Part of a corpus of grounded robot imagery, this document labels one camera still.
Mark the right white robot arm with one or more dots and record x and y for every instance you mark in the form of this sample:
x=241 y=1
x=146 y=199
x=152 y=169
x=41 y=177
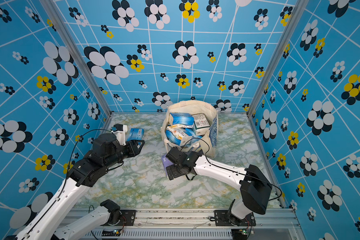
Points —
x=254 y=187

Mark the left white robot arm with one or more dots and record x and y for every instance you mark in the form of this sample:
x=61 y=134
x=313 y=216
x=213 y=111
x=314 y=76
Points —
x=107 y=154

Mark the orange white tissue pack back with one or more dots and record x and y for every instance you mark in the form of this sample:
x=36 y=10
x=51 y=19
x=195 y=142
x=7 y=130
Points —
x=179 y=136

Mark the blue tissue pack back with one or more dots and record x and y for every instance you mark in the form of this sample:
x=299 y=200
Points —
x=136 y=134

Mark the purple tissue pack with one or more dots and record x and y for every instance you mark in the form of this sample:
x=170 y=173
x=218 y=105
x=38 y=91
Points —
x=166 y=162

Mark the aluminium front rail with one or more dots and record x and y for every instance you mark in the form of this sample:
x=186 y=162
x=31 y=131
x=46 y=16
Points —
x=193 y=224

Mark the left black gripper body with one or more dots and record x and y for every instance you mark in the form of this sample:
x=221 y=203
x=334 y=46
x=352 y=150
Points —
x=126 y=151

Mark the cream canvas tote bag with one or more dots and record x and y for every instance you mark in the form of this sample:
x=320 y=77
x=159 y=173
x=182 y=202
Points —
x=206 y=143

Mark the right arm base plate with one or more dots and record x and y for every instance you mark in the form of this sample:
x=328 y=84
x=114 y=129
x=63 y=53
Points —
x=225 y=219

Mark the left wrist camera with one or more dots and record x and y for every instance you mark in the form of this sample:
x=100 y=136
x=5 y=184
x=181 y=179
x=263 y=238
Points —
x=120 y=131

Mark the blue tissue pack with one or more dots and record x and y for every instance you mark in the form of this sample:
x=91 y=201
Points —
x=136 y=134
x=181 y=120

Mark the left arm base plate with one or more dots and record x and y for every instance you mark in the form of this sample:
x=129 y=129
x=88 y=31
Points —
x=122 y=218

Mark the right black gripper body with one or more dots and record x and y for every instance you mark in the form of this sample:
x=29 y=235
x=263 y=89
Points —
x=180 y=168

